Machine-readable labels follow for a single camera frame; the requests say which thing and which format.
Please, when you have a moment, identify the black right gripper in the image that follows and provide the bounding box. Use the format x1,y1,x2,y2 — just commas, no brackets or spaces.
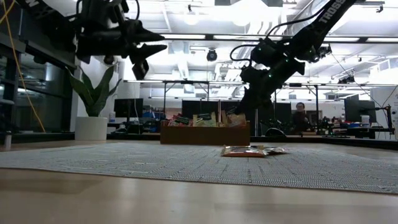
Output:
235,61,306,118

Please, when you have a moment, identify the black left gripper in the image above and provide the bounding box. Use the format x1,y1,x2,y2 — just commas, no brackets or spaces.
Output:
76,17,168,82

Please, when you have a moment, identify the green lemon lime tea packet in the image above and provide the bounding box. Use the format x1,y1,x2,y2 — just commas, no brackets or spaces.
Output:
192,111,218,128

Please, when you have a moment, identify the red strawberry tea packet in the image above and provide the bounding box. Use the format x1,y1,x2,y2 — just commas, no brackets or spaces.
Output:
167,114,193,127

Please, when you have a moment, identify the wooden compartment tea box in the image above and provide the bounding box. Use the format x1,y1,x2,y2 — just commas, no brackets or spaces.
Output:
160,121,251,146

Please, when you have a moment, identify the black partition panel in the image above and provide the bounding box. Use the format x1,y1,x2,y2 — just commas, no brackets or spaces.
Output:
257,107,275,137
275,102,292,125

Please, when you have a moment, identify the person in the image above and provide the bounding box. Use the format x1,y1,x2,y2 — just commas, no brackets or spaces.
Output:
291,101,312,134

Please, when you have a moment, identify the round pendant lamp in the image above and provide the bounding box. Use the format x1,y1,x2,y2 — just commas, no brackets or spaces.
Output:
182,4,200,26

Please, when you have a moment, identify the black computer monitor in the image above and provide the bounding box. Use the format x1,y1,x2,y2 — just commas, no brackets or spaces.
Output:
343,95,377,124
113,98,144,118

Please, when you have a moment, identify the snake plant in white pot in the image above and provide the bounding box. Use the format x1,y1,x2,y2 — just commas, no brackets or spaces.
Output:
65,64,123,141

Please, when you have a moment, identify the grey woven placemat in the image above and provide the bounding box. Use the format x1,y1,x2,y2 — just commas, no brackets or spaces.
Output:
0,142,398,195

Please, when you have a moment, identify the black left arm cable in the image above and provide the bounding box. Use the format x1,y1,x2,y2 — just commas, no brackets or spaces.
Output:
132,0,141,21

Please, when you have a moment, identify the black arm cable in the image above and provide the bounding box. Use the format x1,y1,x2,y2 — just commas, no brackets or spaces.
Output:
229,9,326,62
132,0,141,21

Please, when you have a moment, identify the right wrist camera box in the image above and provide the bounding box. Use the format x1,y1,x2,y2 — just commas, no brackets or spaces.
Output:
238,65,266,85

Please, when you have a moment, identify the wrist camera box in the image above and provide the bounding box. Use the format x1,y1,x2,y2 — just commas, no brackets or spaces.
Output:
238,65,266,85
91,0,130,22

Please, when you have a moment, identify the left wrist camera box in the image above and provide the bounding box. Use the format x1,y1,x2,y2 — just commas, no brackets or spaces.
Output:
91,0,130,22

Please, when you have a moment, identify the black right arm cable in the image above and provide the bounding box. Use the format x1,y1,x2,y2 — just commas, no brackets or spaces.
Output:
229,9,326,62

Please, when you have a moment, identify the black workbench frame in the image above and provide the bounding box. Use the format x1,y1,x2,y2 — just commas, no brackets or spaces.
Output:
162,80,320,138

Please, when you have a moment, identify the black ceiling camera cluster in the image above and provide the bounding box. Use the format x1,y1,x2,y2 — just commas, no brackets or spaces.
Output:
307,45,333,65

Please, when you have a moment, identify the yellow hanging cable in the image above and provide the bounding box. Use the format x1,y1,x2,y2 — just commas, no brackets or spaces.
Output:
0,0,47,134

